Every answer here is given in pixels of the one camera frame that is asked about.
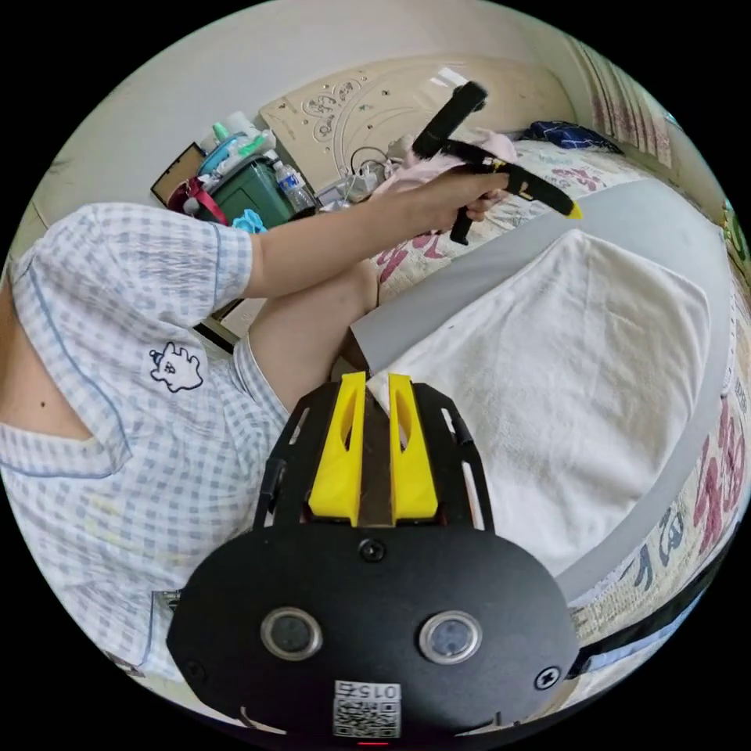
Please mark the pile of clothes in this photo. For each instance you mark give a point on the pile of clothes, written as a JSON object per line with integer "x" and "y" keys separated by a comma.
{"x": 411, "y": 170}

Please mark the dark blue patterned cloth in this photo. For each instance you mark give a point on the dark blue patterned cloth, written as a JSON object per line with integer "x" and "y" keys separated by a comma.
{"x": 566, "y": 135}

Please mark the person's body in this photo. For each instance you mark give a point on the person's body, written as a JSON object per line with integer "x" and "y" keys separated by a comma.
{"x": 146, "y": 469}

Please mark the white top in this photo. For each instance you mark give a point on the white top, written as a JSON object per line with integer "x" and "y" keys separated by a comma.
{"x": 557, "y": 381}

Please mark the person's left forearm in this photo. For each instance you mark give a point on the person's left forearm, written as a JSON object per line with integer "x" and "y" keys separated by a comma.
{"x": 381, "y": 218}

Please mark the clear plastic water bottle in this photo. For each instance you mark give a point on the clear plastic water bottle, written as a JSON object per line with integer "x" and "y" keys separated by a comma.
{"x": 293, "y": 185}

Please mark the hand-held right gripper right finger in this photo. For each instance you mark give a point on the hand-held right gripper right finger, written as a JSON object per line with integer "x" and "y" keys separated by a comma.
{"x": 414, "y": 469}

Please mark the grey folding board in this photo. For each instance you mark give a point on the grey folding board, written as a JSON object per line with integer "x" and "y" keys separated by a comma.
{"x": 622, "y": 205}

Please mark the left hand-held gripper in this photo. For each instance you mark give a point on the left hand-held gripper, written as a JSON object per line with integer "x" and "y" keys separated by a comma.
{"x": 542, "y": 190}

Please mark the green storage bin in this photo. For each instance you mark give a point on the green storage bin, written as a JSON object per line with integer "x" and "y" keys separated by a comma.
{"x": 252, "y": 190}

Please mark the person's left hand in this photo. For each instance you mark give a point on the person's left hand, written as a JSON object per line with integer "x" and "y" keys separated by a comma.
{"x": 463, "y": 196}

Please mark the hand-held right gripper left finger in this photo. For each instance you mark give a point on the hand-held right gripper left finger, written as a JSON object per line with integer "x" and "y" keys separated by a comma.
{"x": 337, "y": 463}

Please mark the bed with printed quilt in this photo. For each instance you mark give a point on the bed with printed quilt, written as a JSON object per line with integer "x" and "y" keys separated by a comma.
{"x": 719, "y": 469}

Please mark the striped curtain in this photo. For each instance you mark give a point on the striped curtain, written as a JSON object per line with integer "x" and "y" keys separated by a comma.
{"x": 622, "y": 100}

